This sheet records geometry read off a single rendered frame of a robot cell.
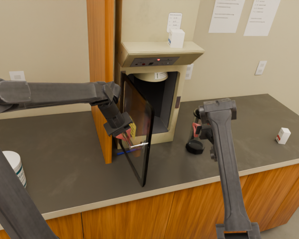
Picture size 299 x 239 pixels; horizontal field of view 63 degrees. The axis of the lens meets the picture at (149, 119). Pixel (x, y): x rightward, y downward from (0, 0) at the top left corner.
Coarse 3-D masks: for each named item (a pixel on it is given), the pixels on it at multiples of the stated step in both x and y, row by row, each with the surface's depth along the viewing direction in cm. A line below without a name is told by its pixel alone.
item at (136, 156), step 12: (132, 84) 94; (132, 96) 96; (132, 108) 98; (144, 108) 87; (132, 120) 100; (144, 120) 88; (144, 132) 90; (144, 144) 92; (132, 156) 108; (144, 156) 94; (132, 168) 111; (144, 168) 97; (144, 180) 100
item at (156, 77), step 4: (156, 72) 114; (160, 72) 115; (164, 72) 117; (136, 76) 116; (140, 76) 115; (144, 76) 114; (148, 76) 114; (152, 76) 114; (156, 76) 114; (160, 76) 115; (164, 76) 117; (144, 80) 114; (148, 80) 114; (152, 80) 114; (156, 80) 115; (160, 80) 116
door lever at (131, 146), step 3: (123, 135) 98; (126, 135) 97; (126, 138) 96; (129, 138) 96; (126, 141) 96; (129, 141) 94; (129, 144) 93; (132, 144) 93; (138, 144) 94; (141, 144) 94; (129, 147) 93; (132, 147) 92; (135, 147) 93; (141, 147) 95
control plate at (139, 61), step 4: (136, 60) 95; (140, 60) 96; (144, 60) 97; (148, 60) 97; (152, 60) 98; (156, 60) 99; (160, 60) 100; (164, 60) 100; (168, 60) 101; (172, 60) 102; (176, 60) 102; (132, 64) 99; (140, 64) 101; (148, 64) 102; (152, 64) 103; (156, 64) 104; (160, 64) 104; (164, 64) 105; (168, 64) 106
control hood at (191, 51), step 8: (128, 48) 91; (136, 48) 92; (144, 48) 93; (152, 48) 94; (160, 48) 95; (168, 48) 96; (176, 48) 97; (184, 48) 98; (192, 48) 99; (200, 48) 100; (128, 56) 91; (136, 56) 92; (144, 56) 93; (152, 56) 94; (160, 56) 96; (168, 56) 97; (176, 56) 98; (184, 56) 100; (192, 56) 101; (128, 64) 99; (176, 64) 108; (184, 64) 110
